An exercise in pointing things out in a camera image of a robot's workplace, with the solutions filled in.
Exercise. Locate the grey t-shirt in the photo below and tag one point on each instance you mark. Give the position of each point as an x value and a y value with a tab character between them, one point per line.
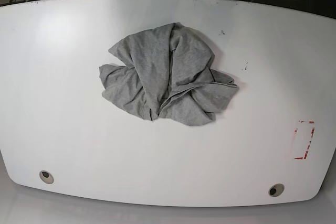
166	73

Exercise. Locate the right table grommet hole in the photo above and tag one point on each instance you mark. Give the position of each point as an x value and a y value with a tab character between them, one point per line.
276	190

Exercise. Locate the table grommet hole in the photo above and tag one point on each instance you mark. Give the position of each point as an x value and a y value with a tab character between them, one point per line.
276	190
46	177

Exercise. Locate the red tape rectangle marking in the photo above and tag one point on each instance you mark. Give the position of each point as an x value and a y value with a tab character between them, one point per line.
303	136

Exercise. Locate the left table grommet hole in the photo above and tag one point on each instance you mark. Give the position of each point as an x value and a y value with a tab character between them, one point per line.
46	177

